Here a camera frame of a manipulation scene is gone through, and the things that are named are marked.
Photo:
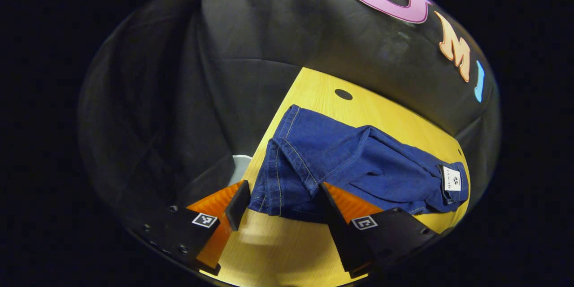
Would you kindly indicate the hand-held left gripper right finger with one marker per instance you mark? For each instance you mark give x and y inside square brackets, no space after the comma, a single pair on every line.
[338,233]

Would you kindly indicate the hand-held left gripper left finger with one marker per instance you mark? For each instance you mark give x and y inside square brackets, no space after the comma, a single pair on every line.
[237,206]

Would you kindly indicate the blue denim jeans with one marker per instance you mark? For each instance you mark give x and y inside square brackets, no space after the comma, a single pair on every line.
[358,161]

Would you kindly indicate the pale grey round object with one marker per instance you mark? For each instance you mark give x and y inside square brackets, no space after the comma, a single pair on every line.
[240,168]

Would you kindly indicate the black backdrop cloth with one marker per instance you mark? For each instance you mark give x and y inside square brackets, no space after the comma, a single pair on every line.
[224,54]

